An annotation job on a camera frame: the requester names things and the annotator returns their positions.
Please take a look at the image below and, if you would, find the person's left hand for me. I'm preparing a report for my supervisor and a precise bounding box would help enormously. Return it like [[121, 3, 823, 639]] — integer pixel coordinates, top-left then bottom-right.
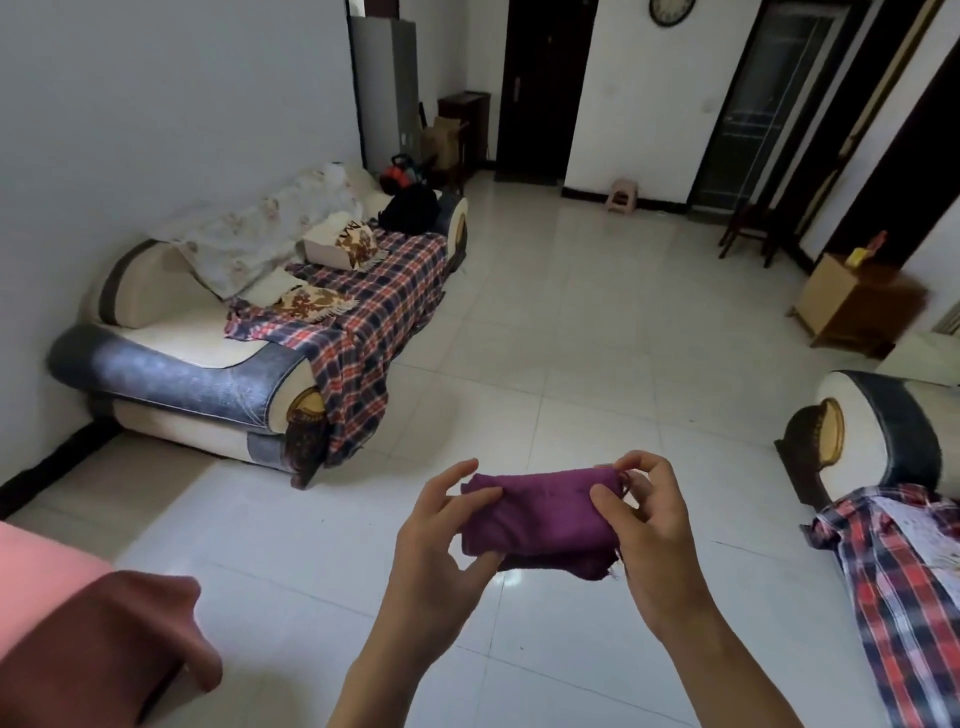
[[372, 459, 506, 648]]

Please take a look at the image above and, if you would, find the person's right hand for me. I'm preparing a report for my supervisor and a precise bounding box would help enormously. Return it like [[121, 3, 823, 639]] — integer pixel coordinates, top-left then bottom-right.
[[590, 450, 723, 648]]

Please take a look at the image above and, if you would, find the purple towel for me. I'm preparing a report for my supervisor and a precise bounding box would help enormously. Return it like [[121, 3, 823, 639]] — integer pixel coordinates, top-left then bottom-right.
[[459, 466, 628, 583]]

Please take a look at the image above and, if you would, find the person's right forearm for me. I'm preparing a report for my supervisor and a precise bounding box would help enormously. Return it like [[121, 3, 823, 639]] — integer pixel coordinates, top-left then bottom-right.
[[660, 611, 807, 728]]

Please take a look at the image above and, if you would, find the person's left forearm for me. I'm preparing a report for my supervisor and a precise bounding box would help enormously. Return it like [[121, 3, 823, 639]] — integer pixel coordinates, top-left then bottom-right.
[[326, 618, 455, 728]]

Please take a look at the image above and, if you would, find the plaid blanket with navy checks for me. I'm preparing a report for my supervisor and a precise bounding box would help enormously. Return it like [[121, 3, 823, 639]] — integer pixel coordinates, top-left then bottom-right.
[[223, 229, 453, 471]]

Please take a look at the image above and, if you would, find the cream cushion with brown pattern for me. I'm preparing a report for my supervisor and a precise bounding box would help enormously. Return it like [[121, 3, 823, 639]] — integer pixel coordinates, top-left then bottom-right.
[[301, 213, 382, 270], [246, 270, 363, 326]]

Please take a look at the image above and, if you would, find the cream and grey armchair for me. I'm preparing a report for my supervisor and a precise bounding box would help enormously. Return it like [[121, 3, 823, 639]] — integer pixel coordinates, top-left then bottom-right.
[[774, 330, 960, 520]]

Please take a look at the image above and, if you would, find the cream and grey long sofa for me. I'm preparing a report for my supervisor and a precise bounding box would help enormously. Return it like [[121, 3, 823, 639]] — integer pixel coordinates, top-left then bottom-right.
[[46, 161, 471, 490]]

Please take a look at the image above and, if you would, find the plaid blanket with red checks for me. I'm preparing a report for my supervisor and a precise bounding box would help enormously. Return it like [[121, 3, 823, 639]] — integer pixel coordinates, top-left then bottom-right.
[[801, 483, 960, 728]]

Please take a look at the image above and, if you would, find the dark wooden chair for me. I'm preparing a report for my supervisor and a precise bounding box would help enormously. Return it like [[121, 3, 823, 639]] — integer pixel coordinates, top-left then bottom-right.
[[717, 198, 783, 269]]

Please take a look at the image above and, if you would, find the orange and black bag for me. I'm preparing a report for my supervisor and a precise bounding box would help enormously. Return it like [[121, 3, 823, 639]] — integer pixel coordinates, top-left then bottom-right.
[[378, 153, 423, 190]]

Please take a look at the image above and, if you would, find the white speckled cloth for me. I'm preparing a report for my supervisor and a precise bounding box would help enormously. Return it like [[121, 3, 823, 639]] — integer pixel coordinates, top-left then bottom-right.
[[872, 495, 960, 575]]

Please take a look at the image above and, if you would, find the light wooden bedside cabinet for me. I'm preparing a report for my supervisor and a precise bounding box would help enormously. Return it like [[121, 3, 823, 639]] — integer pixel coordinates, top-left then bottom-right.
[[786, 251, 929, 360]]

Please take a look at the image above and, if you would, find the white floral cloth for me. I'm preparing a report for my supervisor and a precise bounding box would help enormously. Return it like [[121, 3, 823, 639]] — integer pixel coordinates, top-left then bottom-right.
[[159, 162, 378, 303]]

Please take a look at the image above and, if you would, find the cardboard box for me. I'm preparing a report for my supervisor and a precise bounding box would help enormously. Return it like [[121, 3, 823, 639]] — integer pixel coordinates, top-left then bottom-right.
[[420, 116, 461, 172]]

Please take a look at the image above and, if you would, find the dark wooden stand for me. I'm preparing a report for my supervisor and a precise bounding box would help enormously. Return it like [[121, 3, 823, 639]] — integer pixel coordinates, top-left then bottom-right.
[[436, 90, 493, 190]]

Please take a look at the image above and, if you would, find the maroon cloth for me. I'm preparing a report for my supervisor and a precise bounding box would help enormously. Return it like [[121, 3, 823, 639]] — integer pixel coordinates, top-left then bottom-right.
[[0, 568, 225, 728]]

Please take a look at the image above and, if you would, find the grey tall cabinet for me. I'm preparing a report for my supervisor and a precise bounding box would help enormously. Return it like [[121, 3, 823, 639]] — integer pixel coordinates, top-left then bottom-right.
[[348, 15, 419, 175]]

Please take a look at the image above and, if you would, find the dark wooden door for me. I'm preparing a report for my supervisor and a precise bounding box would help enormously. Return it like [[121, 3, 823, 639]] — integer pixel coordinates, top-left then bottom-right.
[[494, 0, 599, 186]]

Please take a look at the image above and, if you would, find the pink cloth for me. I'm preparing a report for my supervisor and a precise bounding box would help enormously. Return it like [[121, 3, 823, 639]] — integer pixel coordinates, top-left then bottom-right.
[[0, 520, 115, 665]]

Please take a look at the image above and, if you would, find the glass door with dark frame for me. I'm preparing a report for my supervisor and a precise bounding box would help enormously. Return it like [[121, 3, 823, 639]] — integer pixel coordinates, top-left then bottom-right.
[[687, 0, 871, 217]]

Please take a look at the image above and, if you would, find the round wall clock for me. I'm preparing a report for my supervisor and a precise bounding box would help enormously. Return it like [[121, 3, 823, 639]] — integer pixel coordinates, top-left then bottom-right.
[[648, 0, 699, 29]]

